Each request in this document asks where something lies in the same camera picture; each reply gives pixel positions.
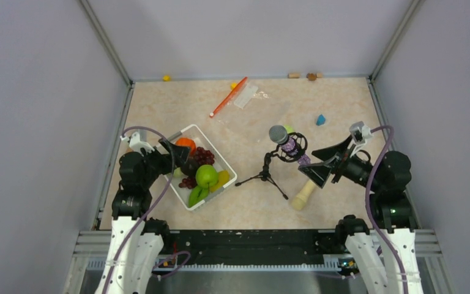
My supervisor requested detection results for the microphone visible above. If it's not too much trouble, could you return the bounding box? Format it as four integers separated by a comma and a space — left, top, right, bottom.
235, 125, 311, 200

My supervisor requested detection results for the blue toy block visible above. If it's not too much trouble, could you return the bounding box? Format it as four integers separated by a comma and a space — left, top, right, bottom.
316, 115, 326, 126

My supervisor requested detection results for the clear zip bag orange zipper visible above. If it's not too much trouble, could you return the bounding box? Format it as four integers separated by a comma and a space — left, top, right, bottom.
209, 77, 291, 143

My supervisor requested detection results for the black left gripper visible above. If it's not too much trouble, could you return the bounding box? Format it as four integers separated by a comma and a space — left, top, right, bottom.
140, 137, 191, 187

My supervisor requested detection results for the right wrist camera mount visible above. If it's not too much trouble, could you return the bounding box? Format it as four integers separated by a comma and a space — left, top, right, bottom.
349, 121, 373, 156

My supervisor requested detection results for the green apple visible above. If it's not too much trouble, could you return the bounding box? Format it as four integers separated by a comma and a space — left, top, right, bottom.
195, 165, 218, 189

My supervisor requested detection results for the green pepper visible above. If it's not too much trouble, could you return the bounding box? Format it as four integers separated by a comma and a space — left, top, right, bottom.
188, 186, 210, 208

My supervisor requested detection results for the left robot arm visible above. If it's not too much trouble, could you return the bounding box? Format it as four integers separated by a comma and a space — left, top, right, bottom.
95, 139, 191, 293

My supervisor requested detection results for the red grape bunch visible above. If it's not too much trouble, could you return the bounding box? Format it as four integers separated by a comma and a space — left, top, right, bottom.
178, 176, 197, 189
193, 146, 215, 165

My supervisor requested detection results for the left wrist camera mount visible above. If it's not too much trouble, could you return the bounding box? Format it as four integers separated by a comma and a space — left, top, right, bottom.
120, 130, 154, 154

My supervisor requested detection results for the cork piece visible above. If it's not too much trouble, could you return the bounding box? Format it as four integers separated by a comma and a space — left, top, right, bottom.
288, 72, 301, 79

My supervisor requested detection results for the orange tangerine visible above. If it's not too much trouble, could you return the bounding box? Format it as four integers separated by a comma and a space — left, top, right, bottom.
175, 137, 196, 156

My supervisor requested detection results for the yellow fruit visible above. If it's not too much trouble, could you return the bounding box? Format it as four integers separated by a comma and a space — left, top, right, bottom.
209, 170, 230, 193

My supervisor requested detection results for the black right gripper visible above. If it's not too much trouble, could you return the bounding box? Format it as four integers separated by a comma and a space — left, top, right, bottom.
299, 134, 382, 191

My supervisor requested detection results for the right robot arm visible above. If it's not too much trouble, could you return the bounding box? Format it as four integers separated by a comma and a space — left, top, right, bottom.
299, 137, 423, 293

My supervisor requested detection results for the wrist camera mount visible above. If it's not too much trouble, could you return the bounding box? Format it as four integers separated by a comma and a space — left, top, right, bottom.
349, 121, 373, 156
120, 130, 154, 154

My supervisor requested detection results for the light green block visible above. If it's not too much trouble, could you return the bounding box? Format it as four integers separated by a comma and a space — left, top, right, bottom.
283, 125, 295, 134

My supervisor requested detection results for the white plastic basket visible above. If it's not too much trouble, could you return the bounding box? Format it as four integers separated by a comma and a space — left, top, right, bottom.
169, 124, 237, 212

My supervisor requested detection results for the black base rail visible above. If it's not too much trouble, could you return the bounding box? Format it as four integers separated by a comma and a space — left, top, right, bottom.
162, 229, 346, 266

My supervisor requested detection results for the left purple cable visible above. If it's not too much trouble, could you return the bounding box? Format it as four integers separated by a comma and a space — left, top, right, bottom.
101, 126, 192, 294

